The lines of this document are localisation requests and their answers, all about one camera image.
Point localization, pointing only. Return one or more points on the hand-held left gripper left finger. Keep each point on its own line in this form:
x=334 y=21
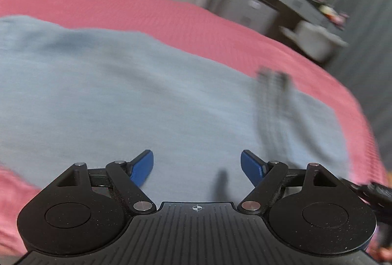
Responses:
x=141 y=167

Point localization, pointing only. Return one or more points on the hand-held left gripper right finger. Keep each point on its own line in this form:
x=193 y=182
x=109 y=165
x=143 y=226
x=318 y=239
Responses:
x=251 y=165

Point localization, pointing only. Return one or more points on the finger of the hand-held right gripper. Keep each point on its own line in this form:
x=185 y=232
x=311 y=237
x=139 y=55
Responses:
x=281 y=93
x=264 y=99

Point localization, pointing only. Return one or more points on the grey pants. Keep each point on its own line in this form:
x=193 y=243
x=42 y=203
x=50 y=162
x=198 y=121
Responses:
x=122 y=99

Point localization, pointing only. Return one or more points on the white shell-back chair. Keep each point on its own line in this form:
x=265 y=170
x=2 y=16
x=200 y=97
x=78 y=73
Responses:
x=312 y=38

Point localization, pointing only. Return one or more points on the grey drawer cabinet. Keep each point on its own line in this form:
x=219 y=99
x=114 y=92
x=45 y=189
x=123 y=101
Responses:
x=245 y=11

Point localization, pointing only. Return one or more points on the grey vanity desk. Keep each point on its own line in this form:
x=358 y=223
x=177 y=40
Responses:
x=294 y=0

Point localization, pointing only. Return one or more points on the grey curtain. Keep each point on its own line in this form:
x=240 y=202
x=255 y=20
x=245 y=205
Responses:
x=364 y=47

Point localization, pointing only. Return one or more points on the pink ribbed blanket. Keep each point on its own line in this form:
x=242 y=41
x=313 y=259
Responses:
x=153 y=14

